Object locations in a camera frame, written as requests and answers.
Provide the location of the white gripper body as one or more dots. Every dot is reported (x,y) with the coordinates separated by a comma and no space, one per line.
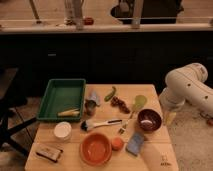
(168,116)

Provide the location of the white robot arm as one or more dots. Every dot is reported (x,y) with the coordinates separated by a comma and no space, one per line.
(186,84)

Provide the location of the white paper cup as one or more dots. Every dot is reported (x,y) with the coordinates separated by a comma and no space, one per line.
(63,130)

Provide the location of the dark maroon bowl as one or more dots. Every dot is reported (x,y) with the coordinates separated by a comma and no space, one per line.
(149,120)

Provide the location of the green plastic spoon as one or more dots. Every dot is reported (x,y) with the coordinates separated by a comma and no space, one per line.
(139,103)

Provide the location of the blue sponge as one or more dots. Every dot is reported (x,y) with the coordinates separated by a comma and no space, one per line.
(135,143)

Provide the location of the small orange fruit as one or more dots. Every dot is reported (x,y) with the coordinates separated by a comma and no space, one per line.
(117,143)

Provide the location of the green pepper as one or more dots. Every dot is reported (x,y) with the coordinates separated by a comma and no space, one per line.
(110,95)

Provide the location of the metal can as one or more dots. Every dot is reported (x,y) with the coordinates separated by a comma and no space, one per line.
(90,107)

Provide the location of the orange bowl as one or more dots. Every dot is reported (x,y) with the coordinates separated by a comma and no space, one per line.
(95,149)

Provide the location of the yellow corn cob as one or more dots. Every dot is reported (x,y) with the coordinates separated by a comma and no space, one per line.
(70,112)

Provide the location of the green plastic tray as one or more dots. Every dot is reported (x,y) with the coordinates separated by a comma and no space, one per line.
(62,95)

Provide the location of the red object on counter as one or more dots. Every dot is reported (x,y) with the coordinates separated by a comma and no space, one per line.
(88,21)

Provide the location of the wooden block eraser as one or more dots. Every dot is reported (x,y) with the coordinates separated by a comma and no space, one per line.
(51,153)

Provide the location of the black office chair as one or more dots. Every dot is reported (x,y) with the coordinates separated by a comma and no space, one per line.
(6,133)

